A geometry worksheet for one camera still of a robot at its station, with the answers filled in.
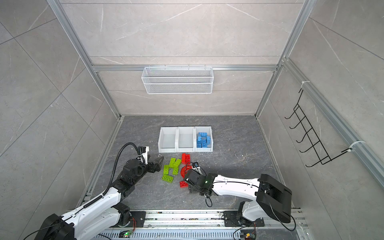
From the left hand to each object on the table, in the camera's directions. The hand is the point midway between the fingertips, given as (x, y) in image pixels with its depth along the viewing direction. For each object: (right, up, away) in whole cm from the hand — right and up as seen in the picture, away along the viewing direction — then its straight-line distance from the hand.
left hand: (156, 153), depth 83 cm
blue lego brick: (+28, +10, +23) cm, 37 cm away
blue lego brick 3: (+31, +6, +15) cm, 35 cm away
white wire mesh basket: (+10, +47, +17) cm, 51 cm away
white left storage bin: (+2, +6, +23) cm, 24 cm away
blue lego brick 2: (+29, +4, +17) cm, 34 cm away
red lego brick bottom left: (+15, -19, +2) cm, 24 cm away
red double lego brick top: (+16, -5, +10) cm, 19 cm away
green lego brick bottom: (+6, -15, +3) cm, 17 cm away
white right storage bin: (+31, +13, +21) cm, 40 cm away
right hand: (+22, -17, 0) cm, 28 cm away
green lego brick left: (+4, -11, +7) cm, 14 cm away
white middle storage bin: (+16, +6, +19) cm, 25 cm away
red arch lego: (+15, -12, +7) cm, 21 cm away
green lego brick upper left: (+7, -6, +10) cm, 14 cm away
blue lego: (+25, +3, +17) cm, 31 cm away
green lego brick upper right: (+10, -11, +7) cm, 16 cm away
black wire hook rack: (+77, +6, -18) cm, 79 cm away
